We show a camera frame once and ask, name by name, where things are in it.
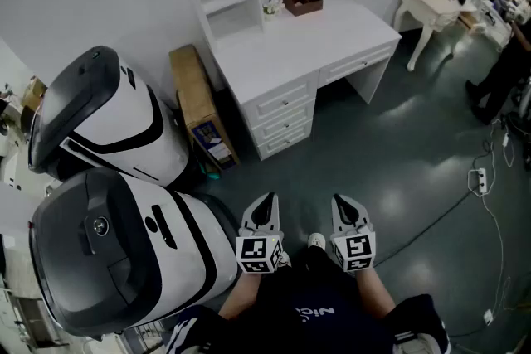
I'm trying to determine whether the white floor cable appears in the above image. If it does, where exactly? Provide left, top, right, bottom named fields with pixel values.
left=480, top=118, right=514, bottom=324

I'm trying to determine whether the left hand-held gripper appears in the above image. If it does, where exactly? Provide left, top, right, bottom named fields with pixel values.
left=235, top=192, right=285, bottom=274

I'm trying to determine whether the cream vanity table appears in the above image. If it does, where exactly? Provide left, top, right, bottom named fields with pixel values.
left=392, top=0, right=479, bottom=72

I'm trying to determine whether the white black robot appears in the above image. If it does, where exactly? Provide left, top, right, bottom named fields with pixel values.
left=28, top=167, right=239, bottom=339
left=27, top=45, right=191, bottom=187

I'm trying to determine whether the person's dark shirt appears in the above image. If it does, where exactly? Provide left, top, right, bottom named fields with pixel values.
left=165, top=246, right=451, bottom=354

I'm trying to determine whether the person's right forearm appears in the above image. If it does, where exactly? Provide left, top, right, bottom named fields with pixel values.
left=355, top=265, right=397, bottom=318

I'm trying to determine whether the brown wooden organizer box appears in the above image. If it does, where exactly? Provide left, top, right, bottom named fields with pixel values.
left=280, top=0, right=324, bottom=17

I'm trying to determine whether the white power strip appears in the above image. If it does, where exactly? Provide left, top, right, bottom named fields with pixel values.
left=467, top=167, right=487, bottom=196

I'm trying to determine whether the person's left forearm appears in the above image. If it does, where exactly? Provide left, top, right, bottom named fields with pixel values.
left=217, top=271, right=263, bottom=320

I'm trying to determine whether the brown cardboard box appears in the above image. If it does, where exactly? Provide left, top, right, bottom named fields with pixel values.
left=168, top=44, right=241, bottom=176

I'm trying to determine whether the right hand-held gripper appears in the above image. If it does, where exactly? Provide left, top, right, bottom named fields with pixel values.
left=329, top=193, right=377, bottom=273

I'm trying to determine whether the black floor cable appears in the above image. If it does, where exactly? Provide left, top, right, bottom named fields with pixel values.
left=373, top=140, right=494, bottom=267

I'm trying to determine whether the small white flower bouquet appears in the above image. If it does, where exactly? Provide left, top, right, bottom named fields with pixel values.
left=261, top=0, right=286, bottom=22

